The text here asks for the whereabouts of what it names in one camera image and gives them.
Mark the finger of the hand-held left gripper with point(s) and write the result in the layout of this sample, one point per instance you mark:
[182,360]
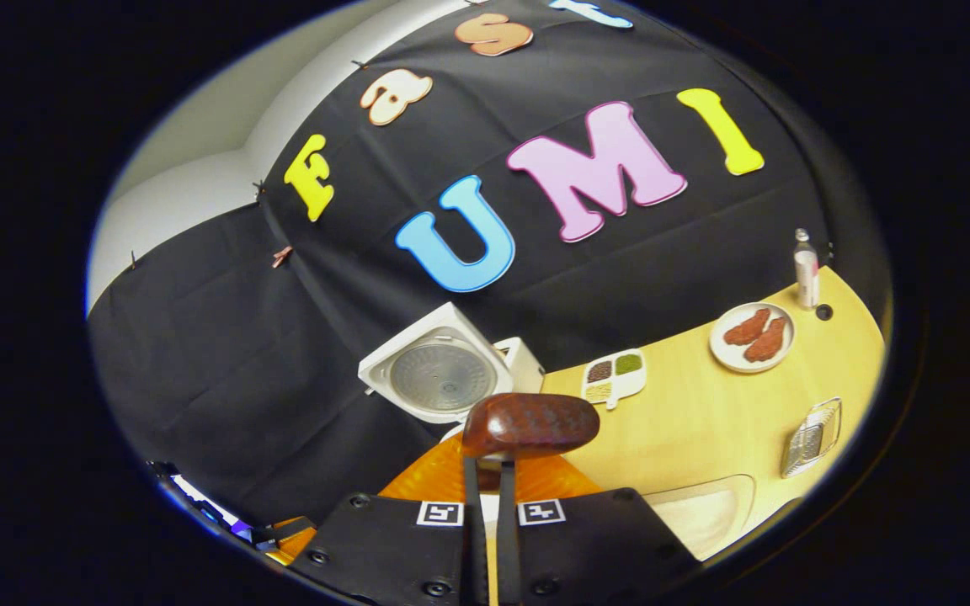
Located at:
[287,543]

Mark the clear glass tray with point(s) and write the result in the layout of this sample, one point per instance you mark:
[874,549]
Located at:
[738,492]

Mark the white toaster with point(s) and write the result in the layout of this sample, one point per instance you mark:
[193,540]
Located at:
[525,366]

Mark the clear bottle pink label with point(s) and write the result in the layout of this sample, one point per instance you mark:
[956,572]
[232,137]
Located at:
[806,278]

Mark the white divided grain dish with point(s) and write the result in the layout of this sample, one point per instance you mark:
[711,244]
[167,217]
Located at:
[615,383]

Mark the black backdrop cloth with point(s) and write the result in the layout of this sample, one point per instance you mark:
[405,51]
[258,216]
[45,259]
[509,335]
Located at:
[325,337]

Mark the white round plate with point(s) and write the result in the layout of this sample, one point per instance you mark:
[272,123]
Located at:
[725,353]

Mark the pink cloth clip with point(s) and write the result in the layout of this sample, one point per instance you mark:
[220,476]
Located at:
[282,257]

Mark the white rice pile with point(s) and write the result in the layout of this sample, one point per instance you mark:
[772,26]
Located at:
[695,520]

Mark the white rice cooker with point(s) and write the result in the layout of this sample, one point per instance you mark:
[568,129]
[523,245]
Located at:
[439,379]

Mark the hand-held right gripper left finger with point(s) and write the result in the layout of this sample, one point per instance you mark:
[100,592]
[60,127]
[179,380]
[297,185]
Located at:
[472,547]

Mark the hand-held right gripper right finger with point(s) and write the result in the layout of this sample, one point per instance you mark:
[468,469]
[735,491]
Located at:
[508,547]

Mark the dark wooden spoon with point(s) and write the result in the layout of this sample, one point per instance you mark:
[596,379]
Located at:
[531,425]

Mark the red meat piece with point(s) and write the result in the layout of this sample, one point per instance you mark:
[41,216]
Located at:
[746,328]
[767,341]

